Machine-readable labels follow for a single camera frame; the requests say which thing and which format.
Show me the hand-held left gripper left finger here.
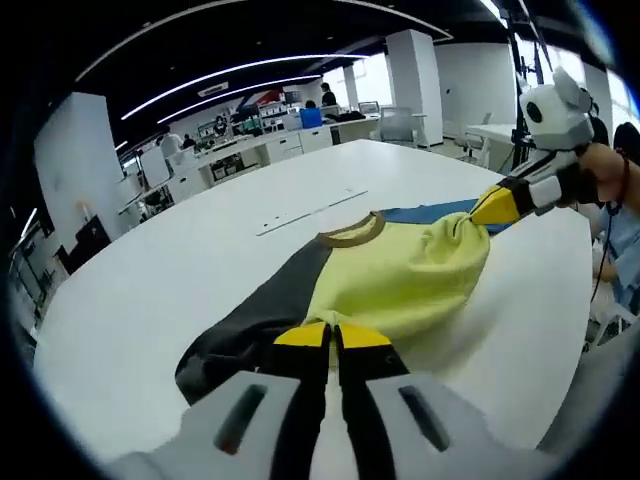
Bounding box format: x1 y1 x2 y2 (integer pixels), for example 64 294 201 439
112 322 332 480

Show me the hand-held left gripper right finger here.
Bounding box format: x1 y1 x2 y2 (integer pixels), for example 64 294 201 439
333 323 551 480

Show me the yellow blue grey garment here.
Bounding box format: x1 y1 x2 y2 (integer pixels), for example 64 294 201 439
174 198 506 406

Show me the person's right hand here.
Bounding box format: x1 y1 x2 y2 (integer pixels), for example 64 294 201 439
574 142 625 205

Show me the small white desk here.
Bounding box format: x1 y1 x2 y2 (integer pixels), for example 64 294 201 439
464 122 531 169

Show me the grey mesh office chair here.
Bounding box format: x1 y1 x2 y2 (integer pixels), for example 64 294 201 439
379 105 429 146

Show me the white table socket strip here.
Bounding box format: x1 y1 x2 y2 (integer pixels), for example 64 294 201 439
255 188 370 237

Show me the long white workbench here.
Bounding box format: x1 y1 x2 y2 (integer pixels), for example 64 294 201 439
119 112 381 201

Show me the black cabinet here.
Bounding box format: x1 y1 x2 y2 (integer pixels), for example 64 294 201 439
74 219 112 261

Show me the white box unit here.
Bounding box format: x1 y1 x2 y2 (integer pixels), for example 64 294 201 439
139 147 171 189

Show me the short curved ceiling light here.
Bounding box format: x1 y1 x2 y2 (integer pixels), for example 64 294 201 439
157 74 321 124

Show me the long curved ceiling light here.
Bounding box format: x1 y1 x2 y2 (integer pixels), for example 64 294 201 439
122 54 366 121

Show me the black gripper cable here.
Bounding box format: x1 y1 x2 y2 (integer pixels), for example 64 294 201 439
591 199 626 304

